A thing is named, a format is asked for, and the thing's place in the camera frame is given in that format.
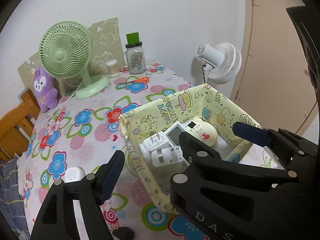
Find dark panel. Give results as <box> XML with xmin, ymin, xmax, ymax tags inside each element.
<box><xmin>286</xmin><ymin>5</ymin><xmax>320</xmax><ymax>88</ymax></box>

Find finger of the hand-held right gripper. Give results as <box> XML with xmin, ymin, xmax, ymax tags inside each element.
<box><xmin>170</xmin><ymin>131</ymin><xmax>299</xmax><ymax>213</ymax></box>
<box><xmin>232</xmin><ymin>122</ymin><xmax>320</xmax><ymax>162</ymax></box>

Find purple plush toy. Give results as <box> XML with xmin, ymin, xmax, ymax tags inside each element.
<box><xmin>33</xmin><ymin>67</ymin><xmax>58</xmax><ymax>113</ymax></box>

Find orange scissors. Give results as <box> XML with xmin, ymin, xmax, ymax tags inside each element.
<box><xmin>117</xmin><ymin>77</ymin><xmax>150</xmax><ymax>85</ymax></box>

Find yellow printed cardboard box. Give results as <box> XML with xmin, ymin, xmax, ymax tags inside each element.
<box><xmin>118</xmin><ymin>83</ymin><xmax>263</xmax><ymax>214</ymax></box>

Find cotton swab container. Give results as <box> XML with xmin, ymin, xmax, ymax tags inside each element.
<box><xmin>105</xmin><ymin>59</ymin><xmax>119</xmax><ymax>78</ymax></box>

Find white fan cable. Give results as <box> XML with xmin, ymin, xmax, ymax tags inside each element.
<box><xmin>57</xmin><ymin>84</ymin><xmax>83</xmax><ymax>105</ymax></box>

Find round white charger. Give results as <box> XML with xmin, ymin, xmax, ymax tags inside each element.
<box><xmin>64</xmin><ymin>167</ymin><xmax>85</xmax><ymax>183</ymax></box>

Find beige door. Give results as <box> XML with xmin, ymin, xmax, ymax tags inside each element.
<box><xmin>230</xmin><ymin>0</ymin><xmax>320</xmax><ymax>140</ymax></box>

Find large white charger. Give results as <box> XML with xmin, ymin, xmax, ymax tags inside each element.
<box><xmin>151</xmin><ymin>146</ymin><xmax>187</xmax><ymax>168</ymax></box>

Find wooden bed headboard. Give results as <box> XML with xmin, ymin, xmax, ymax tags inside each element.
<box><xmin>0</xmin><ymin>89</ymin><xmax>40</xmax><ymax>162</ymax></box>

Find black car key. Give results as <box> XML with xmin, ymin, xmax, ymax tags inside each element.
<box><xmin>112</xmin><ymin>226</ymin><xmax>135</xmax><ymax>240</ymax></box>

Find round cream compact mirror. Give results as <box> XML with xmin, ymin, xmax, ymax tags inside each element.
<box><xmin>185</xmin><ymin>118</ymin><xmax>218</xmax><ymax>148</ymax></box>

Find glass jar green lid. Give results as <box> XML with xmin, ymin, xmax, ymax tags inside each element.
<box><xmin>124</xmin><ymin>32</ymin><xmax>147</xmax><ymax>75</ymax></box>

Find white remote control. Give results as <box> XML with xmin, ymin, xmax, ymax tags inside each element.
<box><xmin>166</xmin><ymin>124</ymin><xmax>190</xmax><ymax>148</ymax></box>

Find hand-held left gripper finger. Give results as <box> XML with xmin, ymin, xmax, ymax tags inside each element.
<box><xmin>30</xmin><ymin>150</ymin><xmax>125</xmax><ymax>240</ymax></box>

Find green printed board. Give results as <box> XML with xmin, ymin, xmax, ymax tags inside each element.
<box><xmin>17</xmin><ymin>17</ymin><xmax>125</xmax><ymax>93</ymax></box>

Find small white charger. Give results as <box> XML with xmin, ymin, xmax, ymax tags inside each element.
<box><xmin>139</xmin><ymin>133</ymin><xmax>168</xmax><ymax>160</ymax></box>

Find green desk fan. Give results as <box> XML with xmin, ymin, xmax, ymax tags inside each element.
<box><xmin>39</xmin><ymin>22</ymin><xmax>110</xmax><ymax>99</ymax></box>

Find white standing fan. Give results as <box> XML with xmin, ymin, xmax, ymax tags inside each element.
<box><xmin>196</xmin><ymin>42</ymin><xmax>242</xmax><ymax>85</ymax></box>

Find blue plaid quilt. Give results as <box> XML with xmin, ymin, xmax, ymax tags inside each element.
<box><xmin>0</xmin><ymin>155</ymin><xmax>28</xmax><ymax>230</ymax></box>

